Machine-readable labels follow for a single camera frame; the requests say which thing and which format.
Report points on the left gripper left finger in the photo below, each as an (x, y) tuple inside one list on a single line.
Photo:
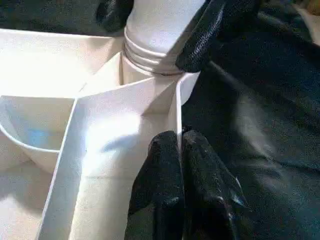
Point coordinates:
[(157, 195)]

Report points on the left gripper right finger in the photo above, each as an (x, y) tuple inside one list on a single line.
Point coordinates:
[(210, 195)]

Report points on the white plastic table top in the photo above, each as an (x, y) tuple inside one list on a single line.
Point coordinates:
[(100, 125)]

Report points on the white plastic table leg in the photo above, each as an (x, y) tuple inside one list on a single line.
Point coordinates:
[(155, 30)]

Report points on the black work mat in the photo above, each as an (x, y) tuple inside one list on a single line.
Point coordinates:
[(270, 125)]

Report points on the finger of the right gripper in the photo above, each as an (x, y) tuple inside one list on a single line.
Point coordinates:
[(215, 30), (115, 12)]

